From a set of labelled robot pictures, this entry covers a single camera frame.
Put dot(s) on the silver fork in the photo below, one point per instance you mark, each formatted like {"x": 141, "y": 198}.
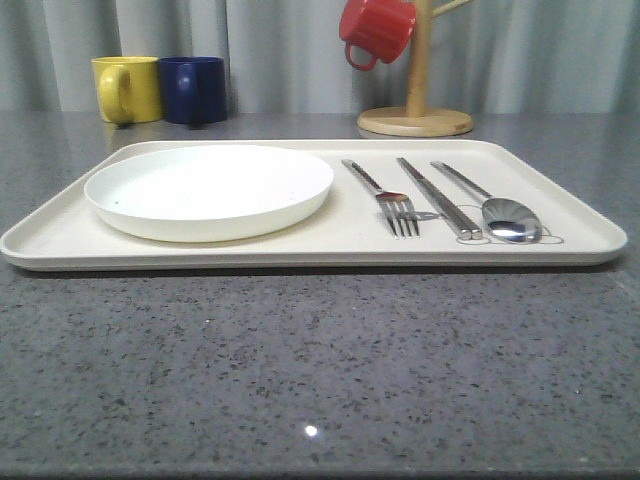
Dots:
{"x": 397, "y": 208}

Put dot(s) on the white round plate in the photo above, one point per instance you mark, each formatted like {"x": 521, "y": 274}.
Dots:
{"x": 209, "y": 193}

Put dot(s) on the silver spoon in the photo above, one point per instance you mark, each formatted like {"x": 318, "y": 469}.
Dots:
{"x": 506, "y": 219}

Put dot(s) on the cream rabbit serving tray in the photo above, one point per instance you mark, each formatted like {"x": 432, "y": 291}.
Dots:
{"x": 65, "y": 234}

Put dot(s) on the wooden mug tree stand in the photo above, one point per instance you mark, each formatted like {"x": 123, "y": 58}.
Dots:
{"x": 416, "y": 118}

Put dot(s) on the grey pleated curtain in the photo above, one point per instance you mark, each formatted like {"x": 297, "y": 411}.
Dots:
{"x": 287, "y": 57}

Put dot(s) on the dark blue mug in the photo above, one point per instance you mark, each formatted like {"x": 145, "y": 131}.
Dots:
{"x": 193, "y": 89}

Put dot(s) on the red ribbed mug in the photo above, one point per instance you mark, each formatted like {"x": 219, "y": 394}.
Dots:
{"x": 376, "y": 30}

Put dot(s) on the yellow mug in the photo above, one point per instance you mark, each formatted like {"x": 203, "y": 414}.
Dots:
{"x": 127, "y": 89}

